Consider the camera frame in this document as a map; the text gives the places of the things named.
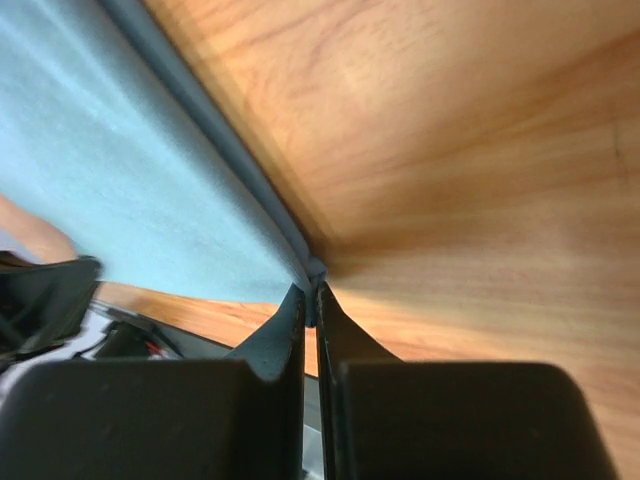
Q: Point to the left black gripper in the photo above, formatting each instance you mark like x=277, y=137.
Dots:
x=43, y=305

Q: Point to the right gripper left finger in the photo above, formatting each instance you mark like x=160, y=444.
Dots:
x=235, y=417

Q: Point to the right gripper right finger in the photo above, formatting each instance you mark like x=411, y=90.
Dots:
x=386, y=418

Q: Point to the grey-blue t shirt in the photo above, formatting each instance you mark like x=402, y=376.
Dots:
x=107, y=135

